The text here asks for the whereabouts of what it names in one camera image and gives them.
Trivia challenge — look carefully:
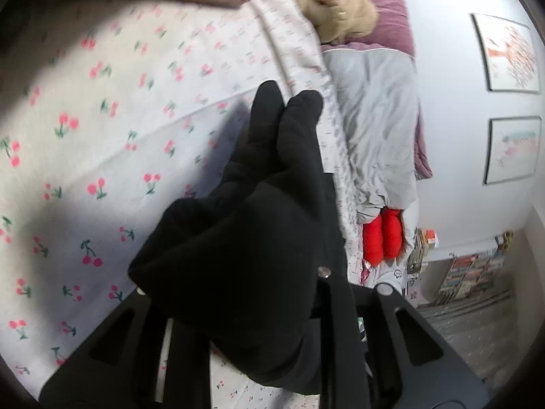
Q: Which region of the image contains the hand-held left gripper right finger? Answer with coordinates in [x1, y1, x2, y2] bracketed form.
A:
[314, 265, 490, 409]

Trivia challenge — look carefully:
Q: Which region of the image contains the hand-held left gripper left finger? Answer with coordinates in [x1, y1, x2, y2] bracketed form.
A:
[38, 287, 214, 409]

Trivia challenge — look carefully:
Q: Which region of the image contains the black jacket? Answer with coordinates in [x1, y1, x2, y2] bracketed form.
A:
[128, 80, 368, 398]

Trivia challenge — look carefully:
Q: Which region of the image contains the white pillow with grey circle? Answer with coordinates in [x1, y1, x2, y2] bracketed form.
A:
[374, 259, 410, 292]

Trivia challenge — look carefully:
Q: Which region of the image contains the white bookshelf with books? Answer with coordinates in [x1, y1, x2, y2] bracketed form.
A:
[434, 252, 504, 307]

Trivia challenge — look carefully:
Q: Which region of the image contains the stack of books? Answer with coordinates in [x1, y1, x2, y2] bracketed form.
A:
[406, 228, 439, 276]

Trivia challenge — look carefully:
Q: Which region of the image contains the red plush cushion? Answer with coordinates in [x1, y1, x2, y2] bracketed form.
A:
[381, 208, 403, 260]
[362, 215, 385, 266]

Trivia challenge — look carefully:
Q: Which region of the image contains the cherry print bed sheet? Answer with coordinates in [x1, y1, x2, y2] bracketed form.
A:
[0, 0, 369, 409]

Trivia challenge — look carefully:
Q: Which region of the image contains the framed pale pink picture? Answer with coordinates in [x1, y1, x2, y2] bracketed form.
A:
[483, 116, 543, 186]

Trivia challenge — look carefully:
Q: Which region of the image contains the grey duvet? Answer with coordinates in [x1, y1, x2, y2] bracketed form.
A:
[321, 48, 420, 243]

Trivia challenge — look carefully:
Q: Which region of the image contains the framed pink tree picture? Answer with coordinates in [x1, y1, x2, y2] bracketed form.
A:
[470, 13, 542, 94]

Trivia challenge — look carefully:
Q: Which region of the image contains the mauve pillow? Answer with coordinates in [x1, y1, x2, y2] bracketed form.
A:
[319, 0, 433, 180]

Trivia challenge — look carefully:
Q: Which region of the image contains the brown plush toy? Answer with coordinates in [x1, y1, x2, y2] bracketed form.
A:
[272, 0, 378, 46]

